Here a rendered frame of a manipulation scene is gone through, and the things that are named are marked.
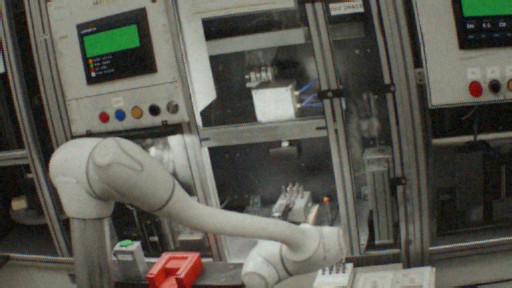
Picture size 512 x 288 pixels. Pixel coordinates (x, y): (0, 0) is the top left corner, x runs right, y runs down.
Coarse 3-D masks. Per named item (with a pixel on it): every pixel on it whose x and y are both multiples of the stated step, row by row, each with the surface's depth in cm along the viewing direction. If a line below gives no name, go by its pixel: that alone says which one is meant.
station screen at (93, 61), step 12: (108, 24) 177; (120, 24) 176; (132, 24) 175; (84, 36) 180; (84, 48) 182; (132, 48) 177; (96, 60) 182; (108, 60) 181; (120, 60) 180; (132, 60) 179; (144, 60) 178; (96, 72) 183; (108, 72) 182; (120, 72) 181
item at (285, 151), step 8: (280, 144) 203; (288, 144) 201; (296, 144) 200; (272, 152) 200; (280, 152) 200; (288, 152) 199; (296, 152) 198; (272, 160) 201; (280, 160) 201; (288, 160) 200; (296, 160) 199
